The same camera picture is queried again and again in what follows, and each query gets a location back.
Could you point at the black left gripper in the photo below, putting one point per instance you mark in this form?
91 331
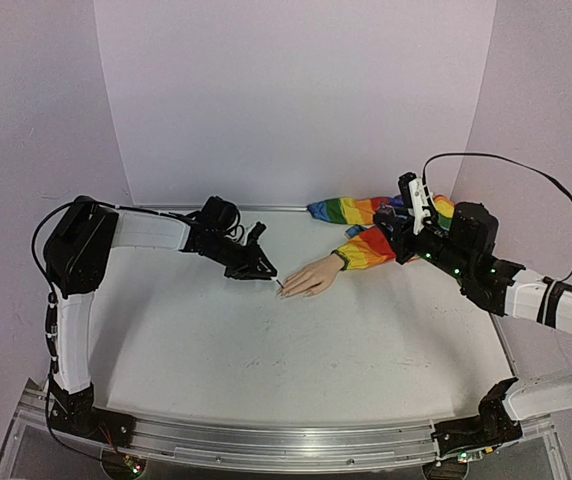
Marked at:
251 267

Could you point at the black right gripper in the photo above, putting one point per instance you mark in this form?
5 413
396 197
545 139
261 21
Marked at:
401 240

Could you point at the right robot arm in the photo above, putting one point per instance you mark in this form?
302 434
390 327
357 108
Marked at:
499 287

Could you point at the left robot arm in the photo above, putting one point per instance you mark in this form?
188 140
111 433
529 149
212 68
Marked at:
76 255

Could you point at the mannequin hand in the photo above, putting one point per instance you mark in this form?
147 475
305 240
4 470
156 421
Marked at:
313 278

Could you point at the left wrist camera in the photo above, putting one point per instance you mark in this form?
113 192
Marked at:
255 233

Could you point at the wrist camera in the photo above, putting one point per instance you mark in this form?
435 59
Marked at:
255 233
417 199

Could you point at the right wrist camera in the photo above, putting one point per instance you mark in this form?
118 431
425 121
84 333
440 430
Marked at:
417 199

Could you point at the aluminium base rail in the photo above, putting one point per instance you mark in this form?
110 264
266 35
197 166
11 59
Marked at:
298 450

